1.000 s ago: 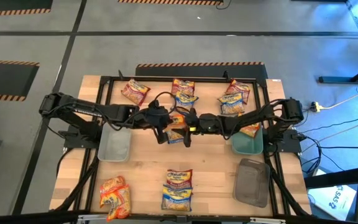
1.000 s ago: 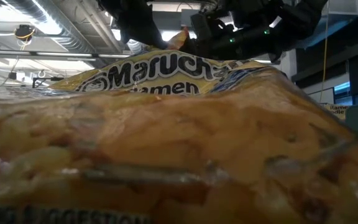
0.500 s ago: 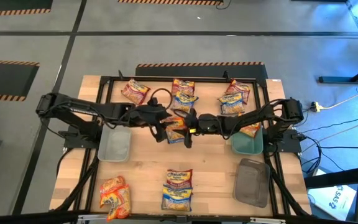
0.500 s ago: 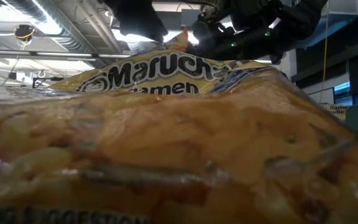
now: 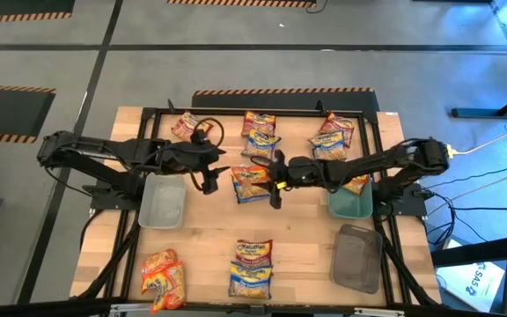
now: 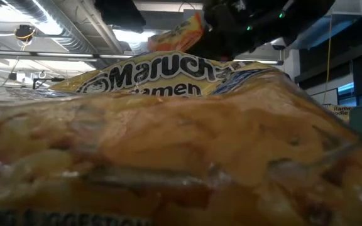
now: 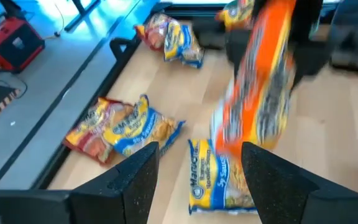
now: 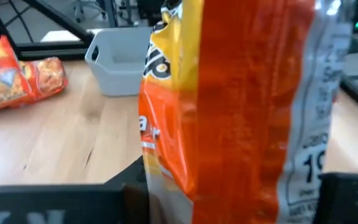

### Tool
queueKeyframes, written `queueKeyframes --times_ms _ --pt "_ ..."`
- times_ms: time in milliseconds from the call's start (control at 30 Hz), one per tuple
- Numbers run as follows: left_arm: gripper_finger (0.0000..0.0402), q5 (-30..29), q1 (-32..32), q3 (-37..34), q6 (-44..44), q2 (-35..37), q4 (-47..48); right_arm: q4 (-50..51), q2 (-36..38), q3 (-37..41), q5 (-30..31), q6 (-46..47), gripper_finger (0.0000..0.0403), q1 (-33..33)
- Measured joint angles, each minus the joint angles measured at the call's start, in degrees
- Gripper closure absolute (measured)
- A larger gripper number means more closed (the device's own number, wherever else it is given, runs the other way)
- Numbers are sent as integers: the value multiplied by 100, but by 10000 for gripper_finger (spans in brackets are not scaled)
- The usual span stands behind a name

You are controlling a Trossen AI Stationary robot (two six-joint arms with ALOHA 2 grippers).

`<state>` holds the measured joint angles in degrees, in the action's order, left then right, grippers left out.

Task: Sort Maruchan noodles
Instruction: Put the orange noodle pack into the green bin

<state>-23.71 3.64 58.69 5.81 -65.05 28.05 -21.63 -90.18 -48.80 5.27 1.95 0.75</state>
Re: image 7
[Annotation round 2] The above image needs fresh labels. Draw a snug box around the black table clamp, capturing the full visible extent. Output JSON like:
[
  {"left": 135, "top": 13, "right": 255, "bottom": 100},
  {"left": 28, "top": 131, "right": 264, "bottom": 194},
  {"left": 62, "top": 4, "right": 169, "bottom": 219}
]
[{"left": 109, "top": 37, "right": 138, "bottom": 60}]

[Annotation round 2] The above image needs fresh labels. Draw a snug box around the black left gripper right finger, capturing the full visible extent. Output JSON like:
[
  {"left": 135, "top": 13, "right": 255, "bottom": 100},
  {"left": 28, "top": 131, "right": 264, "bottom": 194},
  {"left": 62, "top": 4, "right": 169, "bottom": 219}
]
[{"left": 241, "top": 141, "right": 358, "bottom": 224}]

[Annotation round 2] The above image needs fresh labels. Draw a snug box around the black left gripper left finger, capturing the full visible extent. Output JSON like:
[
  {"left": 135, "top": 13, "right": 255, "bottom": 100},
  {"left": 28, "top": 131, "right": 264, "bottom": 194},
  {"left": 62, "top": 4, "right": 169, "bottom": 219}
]
[{"left": 0, "top": 141, "right": 160, "bottom": 224}]

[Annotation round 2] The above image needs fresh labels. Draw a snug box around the blue soy sauce noodle packet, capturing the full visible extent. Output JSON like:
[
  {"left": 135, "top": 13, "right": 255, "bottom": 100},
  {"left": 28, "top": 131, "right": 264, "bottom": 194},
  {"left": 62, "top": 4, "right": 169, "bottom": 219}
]
[
  {"left": 187, "top": 138, "right": 259, "bottom": 216},
  {"left": 102, "top": 94, "right": 186, "bottom": 158},
  {"left": 163, "top": 19, "right": 205, "bottom": 69}
]

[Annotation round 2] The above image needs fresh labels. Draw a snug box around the red portable power station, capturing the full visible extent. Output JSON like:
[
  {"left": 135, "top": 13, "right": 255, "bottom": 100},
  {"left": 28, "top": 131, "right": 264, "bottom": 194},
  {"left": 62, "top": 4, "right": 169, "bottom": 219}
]
[{"left": 0, "top": 16, "right": 46, "bottom": 75}]

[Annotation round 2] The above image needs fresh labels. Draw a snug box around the orange Maruchan noodle packet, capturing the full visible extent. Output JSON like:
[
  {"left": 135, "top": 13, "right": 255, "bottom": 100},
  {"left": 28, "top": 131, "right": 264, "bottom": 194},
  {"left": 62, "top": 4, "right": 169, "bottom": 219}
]
[
  {"left": 215, "top": 0, "right": 256, "bottom": 31},
  {"left": 210, "top": 0, "right": 297, "bottom": 158}
]

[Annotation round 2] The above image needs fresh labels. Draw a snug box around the black upright panel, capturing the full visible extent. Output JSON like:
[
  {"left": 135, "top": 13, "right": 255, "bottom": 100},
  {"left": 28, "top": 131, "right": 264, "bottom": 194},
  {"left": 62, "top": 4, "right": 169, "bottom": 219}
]
[{"left": 0, "top": 0, "right": 27, "bottom": 20}]

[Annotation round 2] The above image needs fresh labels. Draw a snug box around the red roast beef noodle packet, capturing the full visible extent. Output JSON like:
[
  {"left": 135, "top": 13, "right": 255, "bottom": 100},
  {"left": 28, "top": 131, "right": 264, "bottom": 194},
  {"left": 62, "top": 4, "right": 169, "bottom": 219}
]
[
  {"left": 134, "top": 12, "right": 171, "bottom": 52},
  {"left": 63, "top": 96, "right": 135, "bottom": 165}
]

